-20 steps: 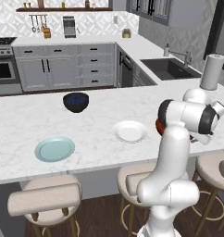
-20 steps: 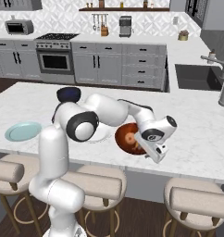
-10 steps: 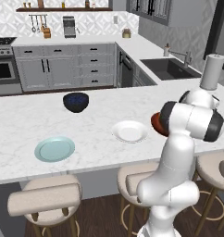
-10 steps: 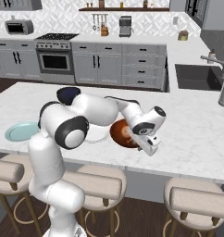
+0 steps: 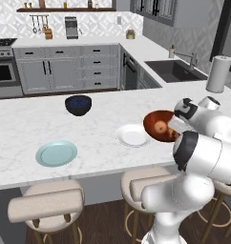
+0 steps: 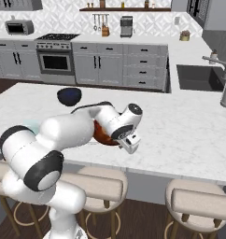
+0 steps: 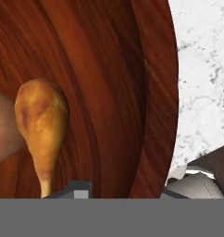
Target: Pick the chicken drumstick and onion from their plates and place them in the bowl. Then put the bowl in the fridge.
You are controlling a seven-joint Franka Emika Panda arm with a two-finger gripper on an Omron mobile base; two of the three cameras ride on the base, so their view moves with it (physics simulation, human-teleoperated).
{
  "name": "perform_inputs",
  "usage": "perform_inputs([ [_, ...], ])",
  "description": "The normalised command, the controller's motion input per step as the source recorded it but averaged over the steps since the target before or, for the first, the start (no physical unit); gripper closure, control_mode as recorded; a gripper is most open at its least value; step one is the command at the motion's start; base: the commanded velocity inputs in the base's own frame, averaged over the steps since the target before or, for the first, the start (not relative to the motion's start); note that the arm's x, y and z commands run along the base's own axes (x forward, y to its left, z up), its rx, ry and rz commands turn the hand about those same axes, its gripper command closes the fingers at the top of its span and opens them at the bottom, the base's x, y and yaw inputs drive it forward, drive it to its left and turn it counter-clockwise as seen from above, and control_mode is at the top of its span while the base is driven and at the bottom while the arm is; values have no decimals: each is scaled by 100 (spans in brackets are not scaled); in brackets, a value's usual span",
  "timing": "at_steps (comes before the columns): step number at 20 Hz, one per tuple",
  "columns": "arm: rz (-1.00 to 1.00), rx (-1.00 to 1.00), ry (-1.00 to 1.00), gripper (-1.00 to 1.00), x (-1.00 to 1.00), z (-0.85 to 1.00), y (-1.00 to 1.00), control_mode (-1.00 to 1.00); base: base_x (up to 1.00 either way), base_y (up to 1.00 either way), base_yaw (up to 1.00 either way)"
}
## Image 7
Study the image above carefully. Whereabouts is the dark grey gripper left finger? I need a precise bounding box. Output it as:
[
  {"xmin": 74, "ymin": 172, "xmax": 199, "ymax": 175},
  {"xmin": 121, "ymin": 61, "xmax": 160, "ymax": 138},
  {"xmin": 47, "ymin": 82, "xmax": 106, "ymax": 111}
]
[{"xmin": 44, "ymin": 180, "xmax": 93, "ymax": 200}]

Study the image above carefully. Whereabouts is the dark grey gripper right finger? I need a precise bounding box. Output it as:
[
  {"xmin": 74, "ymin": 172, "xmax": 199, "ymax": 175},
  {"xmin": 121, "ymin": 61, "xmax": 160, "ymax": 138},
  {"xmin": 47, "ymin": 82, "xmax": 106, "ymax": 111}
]
[{"xmin": 159, "ymin": 188, "xmax": 190, "ymax": 200}]

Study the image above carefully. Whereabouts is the golden chicken drumstick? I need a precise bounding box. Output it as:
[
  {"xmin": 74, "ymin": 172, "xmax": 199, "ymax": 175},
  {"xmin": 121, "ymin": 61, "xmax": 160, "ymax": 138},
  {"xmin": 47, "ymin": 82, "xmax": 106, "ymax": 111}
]
[{"xmin": 14, "ymin": 77, "xmax": 70, "ymax": 199}]

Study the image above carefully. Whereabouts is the brown onion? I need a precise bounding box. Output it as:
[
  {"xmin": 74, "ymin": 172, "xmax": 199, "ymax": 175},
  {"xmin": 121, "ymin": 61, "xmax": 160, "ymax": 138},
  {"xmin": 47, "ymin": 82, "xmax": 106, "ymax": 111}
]
[{"xmin": 0, "ymin": 91, "xmax": 26, "ymax": 165}]

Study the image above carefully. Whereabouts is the brown wooden bowl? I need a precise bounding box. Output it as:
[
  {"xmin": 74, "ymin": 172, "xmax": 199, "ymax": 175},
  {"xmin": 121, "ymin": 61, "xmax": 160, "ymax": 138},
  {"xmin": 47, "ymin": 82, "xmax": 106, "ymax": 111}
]
[{"xmin": 0, "ymin": 0, "xmax": 180, "ymax": 199}]

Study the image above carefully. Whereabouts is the dark brown cabinet front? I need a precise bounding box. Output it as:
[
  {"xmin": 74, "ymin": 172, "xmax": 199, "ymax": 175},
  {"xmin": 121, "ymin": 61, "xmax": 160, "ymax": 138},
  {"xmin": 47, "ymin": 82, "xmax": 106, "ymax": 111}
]
[{"xmin": 187, "ymin": 143, "xmax": 224, "ymax": 199}]

